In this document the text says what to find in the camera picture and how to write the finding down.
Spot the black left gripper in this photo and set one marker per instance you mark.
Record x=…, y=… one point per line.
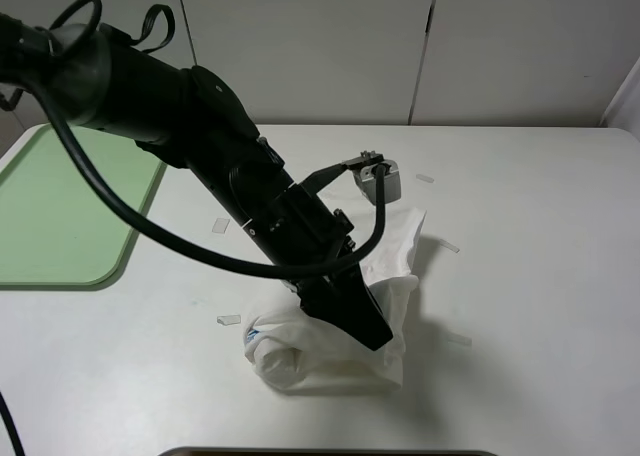
x=298, y=229

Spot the white short sleeve t-shirt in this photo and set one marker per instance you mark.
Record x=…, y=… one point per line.
x=295, y=354

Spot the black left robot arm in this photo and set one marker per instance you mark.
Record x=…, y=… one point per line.
x=93, y=76

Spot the green plastic tray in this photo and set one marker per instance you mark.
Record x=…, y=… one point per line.
x=55, y=232

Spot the clear tape strip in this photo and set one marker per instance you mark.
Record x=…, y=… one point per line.
x=424, y=178
x=228, y=320
x=449, y=246
x=220, y=225
x=459, y=339

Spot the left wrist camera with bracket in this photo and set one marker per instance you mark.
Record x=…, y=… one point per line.
x=363, y=169

